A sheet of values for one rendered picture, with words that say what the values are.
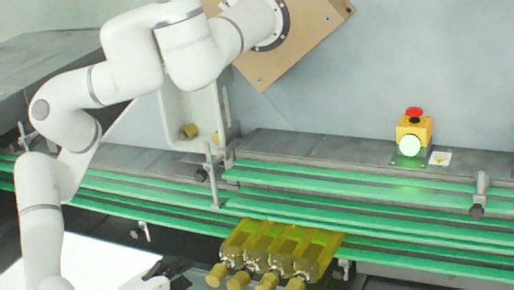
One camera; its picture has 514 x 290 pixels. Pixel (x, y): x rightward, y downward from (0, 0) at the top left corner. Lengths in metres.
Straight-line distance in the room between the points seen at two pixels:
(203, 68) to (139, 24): 0.14
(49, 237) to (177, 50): 0.42
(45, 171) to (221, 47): 0.41
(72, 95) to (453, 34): 0.78
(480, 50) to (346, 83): 0.32
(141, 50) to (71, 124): 0.21
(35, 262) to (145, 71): 0.42
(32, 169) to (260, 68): 0.55
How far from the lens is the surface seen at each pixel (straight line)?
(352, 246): 1.35
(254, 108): 1.48
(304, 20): 1.24
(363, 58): 1.32
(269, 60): 1.31
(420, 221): 1.26
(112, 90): 1.10
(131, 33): 1.05
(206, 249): 1.62
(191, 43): 1.02
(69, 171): 1.21
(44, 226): 1.10
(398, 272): 1.42
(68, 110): 1.13
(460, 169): 1.26
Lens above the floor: 1.95
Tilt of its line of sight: 52 degrees down
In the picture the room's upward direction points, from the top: 136 degrees counter-clockwise
